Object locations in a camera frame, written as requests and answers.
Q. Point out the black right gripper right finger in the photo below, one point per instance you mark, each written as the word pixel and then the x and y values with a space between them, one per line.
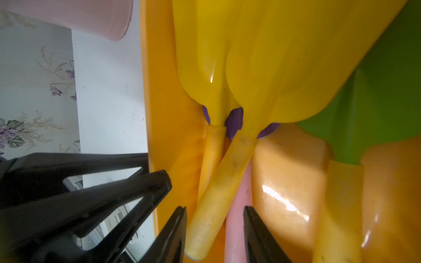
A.
pixel 260 245

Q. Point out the purple shovel pink handle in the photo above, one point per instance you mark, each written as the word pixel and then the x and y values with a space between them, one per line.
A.
pixel 235 250

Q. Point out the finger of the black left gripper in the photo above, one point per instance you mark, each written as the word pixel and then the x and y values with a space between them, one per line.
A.
pixel 41 175
pixel 59 217

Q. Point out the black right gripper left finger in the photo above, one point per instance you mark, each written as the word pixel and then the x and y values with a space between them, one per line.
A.
pixel 168 247

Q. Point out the yellow plastic storage box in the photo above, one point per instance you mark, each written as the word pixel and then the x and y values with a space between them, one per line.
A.
pixel 289 166

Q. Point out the dark green shovel yellow handle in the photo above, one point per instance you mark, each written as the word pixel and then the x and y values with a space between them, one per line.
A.
pixel 379 103

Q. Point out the pink pen holder cup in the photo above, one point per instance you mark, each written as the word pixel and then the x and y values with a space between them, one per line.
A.
pixel 106 19

